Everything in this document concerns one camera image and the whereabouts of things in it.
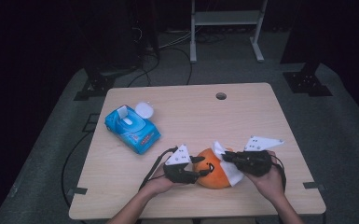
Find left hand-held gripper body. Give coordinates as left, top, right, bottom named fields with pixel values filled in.
left=162, top=144, right=200, bottom=185

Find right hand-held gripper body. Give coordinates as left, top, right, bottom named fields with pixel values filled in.
left=232, top=134, right=284, bottom=177

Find orange plush toy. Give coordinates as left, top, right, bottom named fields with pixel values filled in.
left=193, top=147, right=235, bottom=189

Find white wet wipe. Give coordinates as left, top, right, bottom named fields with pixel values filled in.
left=212, top=140, right=246, bottom=188

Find blue wet wipe pack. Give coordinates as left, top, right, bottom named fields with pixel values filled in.
left=104, top=101, right=162, bottom=156

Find person's right hand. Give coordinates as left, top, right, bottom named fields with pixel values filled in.
left=246, top=151, right=285, bottom=200

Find person's left hand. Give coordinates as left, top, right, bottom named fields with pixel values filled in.
left=141, top=164, right=176, bottom=197

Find black tape strip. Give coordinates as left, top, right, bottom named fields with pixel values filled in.
left=66, top=187, right=89, bottom=196
left=302, top=181, right=326, bottom=191

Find black stand base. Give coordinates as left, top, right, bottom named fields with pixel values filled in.
left=73, top=66, right=117, bottom=102
left=283, top=70, right=334, bottom=97

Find white metal stand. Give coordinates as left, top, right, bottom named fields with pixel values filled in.
left=189, top=0, right=269, bottom=64

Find left hand-held gripper cable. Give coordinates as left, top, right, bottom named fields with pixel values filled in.
left=138, top=146, right=179, bottom=191

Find hand-held gripper cable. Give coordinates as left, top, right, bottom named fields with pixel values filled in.
left=138, top=146, right=179, bottom=191
left=271, top=155, right=287, bottom=192

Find right hand-held gripper cable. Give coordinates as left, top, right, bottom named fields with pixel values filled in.
left=271, top=155, right=287, bottom=192

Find thin black floor cable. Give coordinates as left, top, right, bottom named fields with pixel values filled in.
left=61, top=132, right=91, bottom=208

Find white floor cables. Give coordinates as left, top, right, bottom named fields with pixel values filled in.
left=159, top=29, right=194, bottom=50

